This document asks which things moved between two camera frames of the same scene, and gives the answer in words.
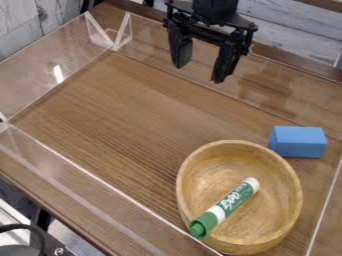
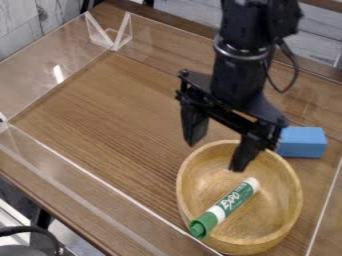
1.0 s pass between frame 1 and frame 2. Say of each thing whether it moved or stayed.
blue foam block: stayed
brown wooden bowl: stayed
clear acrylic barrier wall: stayed
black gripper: moved
